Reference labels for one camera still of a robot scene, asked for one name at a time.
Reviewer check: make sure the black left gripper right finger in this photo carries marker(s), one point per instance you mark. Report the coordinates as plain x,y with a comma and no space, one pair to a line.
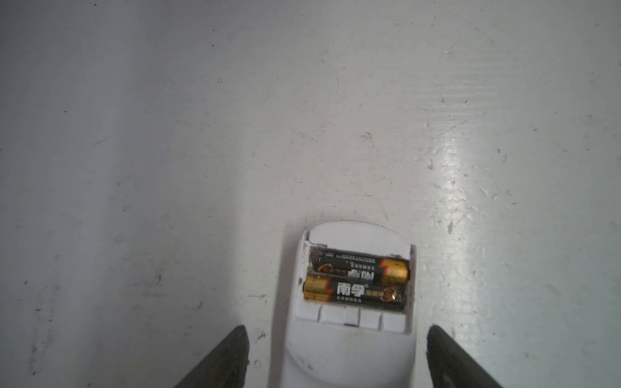
451,366

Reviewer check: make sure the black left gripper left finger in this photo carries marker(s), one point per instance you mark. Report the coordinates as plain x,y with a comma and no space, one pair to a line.
225,366

